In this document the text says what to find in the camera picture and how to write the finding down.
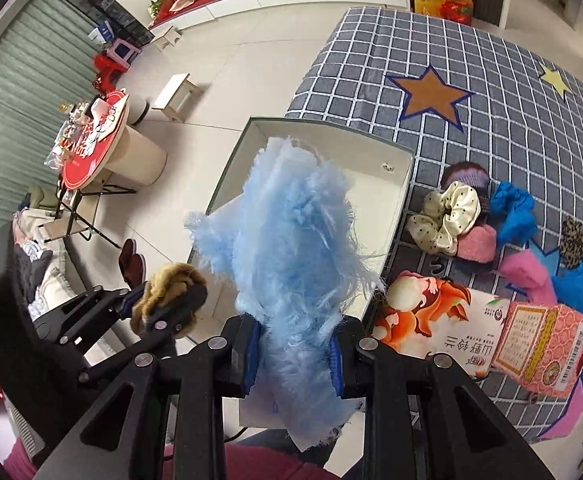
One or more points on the beige round bin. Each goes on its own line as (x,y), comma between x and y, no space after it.
(138,109)

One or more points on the yellow fruit carton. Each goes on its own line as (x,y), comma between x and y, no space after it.
(459,11)

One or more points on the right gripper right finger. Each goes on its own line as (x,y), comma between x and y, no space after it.
(424,418)

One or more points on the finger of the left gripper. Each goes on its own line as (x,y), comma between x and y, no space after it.
(87,317)
(158,339)

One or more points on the red plastic stool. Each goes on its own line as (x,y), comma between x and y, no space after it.
(107,74)

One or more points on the pink patterned box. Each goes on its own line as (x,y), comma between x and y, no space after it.
(541,348)

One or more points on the pink sponge block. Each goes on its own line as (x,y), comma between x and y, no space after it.
(524,270)

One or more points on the round red top table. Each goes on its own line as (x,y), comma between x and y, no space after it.
(110,144)

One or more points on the leopard print cloth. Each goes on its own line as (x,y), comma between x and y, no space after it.
(571,243)

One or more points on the grey checked star rug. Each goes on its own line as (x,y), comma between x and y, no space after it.
(451,93)

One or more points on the purple black slipper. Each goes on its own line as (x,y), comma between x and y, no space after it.
(471,174)

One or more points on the white fruit print box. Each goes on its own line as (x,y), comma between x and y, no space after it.
(423,315)

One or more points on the blue sparkly cloth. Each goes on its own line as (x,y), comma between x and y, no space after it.
(513,209)

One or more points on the small white stool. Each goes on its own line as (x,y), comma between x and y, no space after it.
(172,97)

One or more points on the cream dotted scrunchie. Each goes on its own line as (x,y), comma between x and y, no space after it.
(444,218)

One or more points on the light blue fluffy cloth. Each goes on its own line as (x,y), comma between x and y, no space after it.
(287,244)

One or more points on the pink fuzzy sock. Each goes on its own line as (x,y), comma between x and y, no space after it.
(479,244)

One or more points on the white storage box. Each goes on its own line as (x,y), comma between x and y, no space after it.
(379,173)

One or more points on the beige knitted hat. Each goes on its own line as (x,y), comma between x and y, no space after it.
(171,281)

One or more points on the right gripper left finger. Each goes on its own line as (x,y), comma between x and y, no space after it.
(123,434)

